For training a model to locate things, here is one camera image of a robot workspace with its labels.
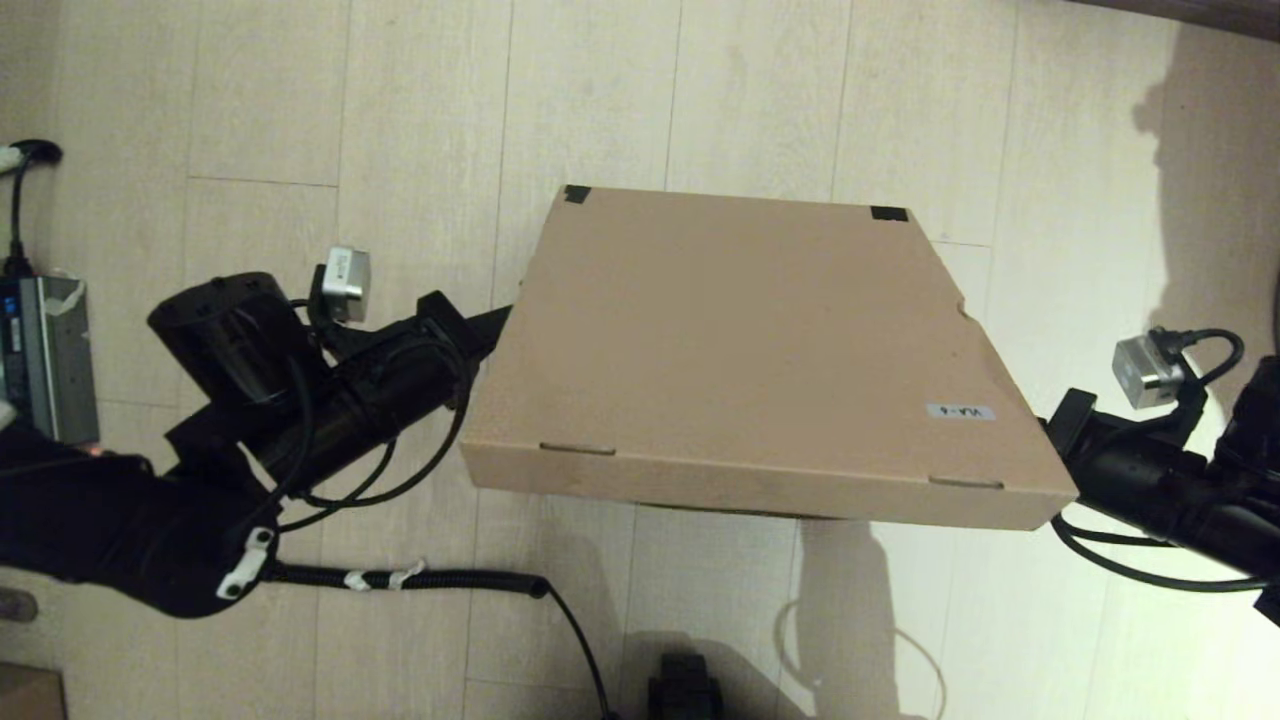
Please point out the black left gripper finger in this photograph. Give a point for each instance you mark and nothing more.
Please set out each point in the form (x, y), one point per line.
(490, 328)

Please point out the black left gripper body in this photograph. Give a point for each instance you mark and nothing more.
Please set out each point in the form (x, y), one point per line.
(390, 385)

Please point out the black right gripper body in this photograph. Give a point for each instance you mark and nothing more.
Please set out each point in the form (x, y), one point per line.
(1140, 475)

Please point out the brown cardboard shoe box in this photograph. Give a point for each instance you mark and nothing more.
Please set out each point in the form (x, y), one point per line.
(750, 340)

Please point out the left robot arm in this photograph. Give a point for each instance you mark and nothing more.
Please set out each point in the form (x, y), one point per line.
(100, 520)

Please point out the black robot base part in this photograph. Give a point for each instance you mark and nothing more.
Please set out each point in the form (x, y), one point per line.
(685, 690)

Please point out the white label sticker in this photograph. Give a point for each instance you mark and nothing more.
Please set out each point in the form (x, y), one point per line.
(960, 411)

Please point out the grey power supply unit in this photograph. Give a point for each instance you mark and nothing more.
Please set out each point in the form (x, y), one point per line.
(50, 360)

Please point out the small grey floor object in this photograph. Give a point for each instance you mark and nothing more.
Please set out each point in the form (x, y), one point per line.
(18, 606)

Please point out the dark wooden furniture edge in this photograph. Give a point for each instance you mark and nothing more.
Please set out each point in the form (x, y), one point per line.
(1200, 15)

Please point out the printed brown cardboard carton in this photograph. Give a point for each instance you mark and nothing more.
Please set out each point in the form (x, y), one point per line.
(30, 695)

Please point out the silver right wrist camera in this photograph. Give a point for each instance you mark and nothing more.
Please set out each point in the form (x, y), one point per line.
(1148, 372)

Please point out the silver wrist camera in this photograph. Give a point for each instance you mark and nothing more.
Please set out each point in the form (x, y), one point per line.
(1148, 372)
(347, 280)

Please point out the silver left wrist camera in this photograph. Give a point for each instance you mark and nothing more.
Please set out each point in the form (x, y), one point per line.
(347, 280)

